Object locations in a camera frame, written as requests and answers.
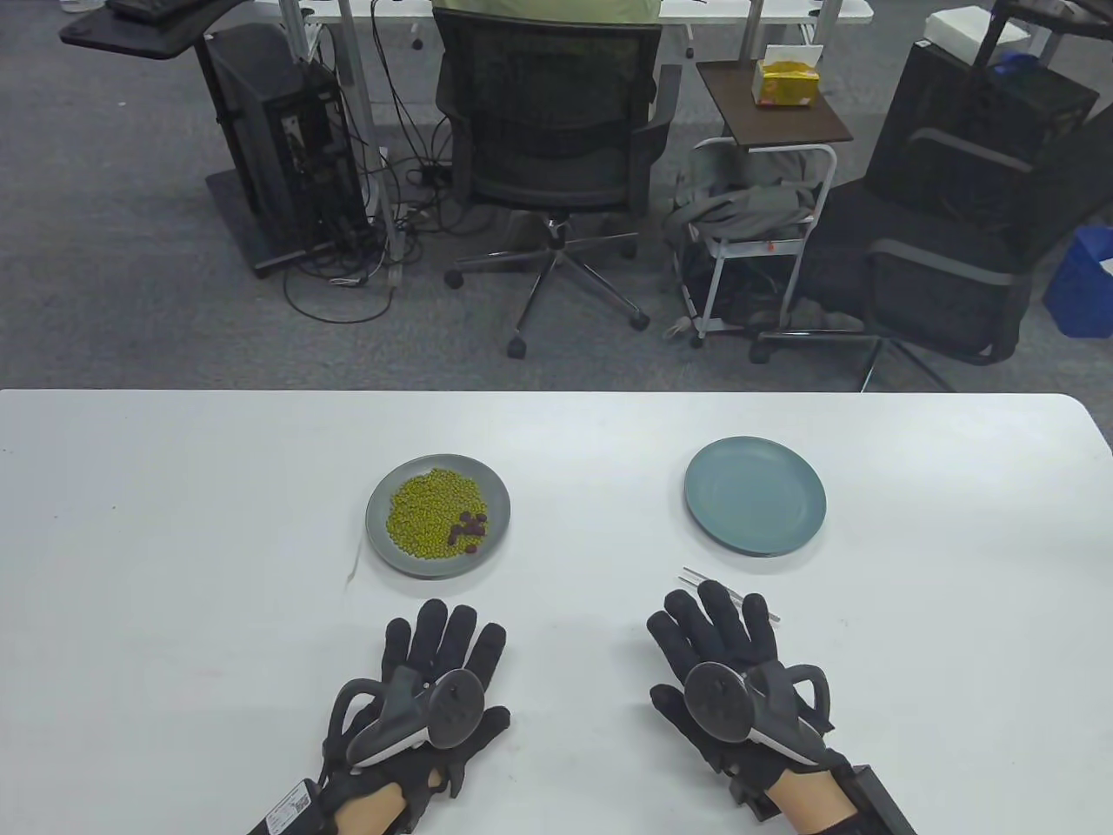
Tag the person's left hand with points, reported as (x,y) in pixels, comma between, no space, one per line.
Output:
(435,635)

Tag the person's right hand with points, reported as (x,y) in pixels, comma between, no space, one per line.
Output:
(722,626)

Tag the metal tweezers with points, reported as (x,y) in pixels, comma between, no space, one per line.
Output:
(696,576)

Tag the grey plate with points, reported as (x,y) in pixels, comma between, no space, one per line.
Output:
(435,567)

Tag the dark red beans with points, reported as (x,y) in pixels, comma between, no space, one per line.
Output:
(469,524)

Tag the teal plate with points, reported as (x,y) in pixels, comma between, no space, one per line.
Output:
(752,496)

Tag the person's right forearm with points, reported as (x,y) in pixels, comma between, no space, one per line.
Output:
(809,804)

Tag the person's left forearm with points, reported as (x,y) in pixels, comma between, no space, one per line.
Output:
(369,813)

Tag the grey white handheld controller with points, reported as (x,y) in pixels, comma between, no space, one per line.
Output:
(456,709)
(715,700)

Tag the pile of green beans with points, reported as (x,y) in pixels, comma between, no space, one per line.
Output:
(417,513)

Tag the white metal cart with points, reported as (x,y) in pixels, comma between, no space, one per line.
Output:
(748,248)

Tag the black lounge chair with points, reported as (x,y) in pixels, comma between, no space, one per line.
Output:
(939,296)

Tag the grey jacket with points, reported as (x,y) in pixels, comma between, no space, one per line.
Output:
(756,204)

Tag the black mesh office chair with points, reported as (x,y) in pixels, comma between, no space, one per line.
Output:
(548,165)

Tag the blue bin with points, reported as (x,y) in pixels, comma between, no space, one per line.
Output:
(1083,287)

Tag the brown side table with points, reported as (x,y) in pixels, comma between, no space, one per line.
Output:
(765,122)

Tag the yellow tissue box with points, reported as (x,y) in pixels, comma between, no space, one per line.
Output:
(787,87)

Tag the black computer tower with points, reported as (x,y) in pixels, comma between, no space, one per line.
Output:
(261,113)

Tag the white office desk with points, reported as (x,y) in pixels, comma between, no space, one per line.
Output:
(783,10)

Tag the small blue item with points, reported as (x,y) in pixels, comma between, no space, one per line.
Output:
(1017,63)

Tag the white box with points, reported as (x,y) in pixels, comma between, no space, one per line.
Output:
(956,26)

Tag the black side desk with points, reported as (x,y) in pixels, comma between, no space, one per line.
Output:
(130,35)

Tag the black keyboard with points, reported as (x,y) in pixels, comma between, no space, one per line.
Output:
(148,7)

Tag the black wrist camera rig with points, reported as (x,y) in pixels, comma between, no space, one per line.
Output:
(878,800)
(291,809)

